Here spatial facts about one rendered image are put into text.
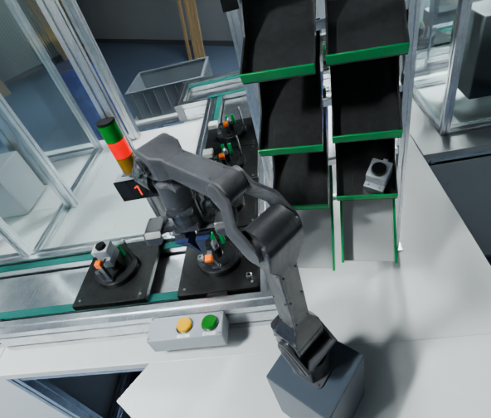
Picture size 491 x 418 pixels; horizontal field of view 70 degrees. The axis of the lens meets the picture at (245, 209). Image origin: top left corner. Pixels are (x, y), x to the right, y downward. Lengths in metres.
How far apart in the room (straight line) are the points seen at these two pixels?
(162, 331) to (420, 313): 0.68
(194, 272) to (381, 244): 0.53
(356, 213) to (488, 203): 0.97
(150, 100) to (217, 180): 2.49
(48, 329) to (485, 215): 1.77
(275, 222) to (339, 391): 0.40
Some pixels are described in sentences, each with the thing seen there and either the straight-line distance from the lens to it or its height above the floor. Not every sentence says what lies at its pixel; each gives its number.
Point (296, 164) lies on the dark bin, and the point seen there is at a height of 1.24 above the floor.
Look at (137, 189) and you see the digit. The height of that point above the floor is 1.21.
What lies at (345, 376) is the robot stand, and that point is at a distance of 0.76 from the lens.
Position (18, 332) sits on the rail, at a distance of 1.31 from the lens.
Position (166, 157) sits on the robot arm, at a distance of 0.56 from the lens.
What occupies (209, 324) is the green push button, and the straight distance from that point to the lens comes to 0.96.
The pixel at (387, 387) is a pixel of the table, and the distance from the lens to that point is 0.97.
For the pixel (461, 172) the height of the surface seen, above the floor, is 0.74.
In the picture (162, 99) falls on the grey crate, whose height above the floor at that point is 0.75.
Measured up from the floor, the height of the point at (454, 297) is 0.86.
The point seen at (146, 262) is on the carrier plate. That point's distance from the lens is 1.19.
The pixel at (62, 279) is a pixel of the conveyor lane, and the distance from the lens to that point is 1.42.
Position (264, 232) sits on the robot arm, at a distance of 0.43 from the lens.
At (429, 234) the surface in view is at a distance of 1.24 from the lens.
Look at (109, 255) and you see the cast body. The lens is 1.14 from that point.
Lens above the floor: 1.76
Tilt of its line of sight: 41 degrees down
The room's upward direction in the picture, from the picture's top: 18 degrees counter-clockwise
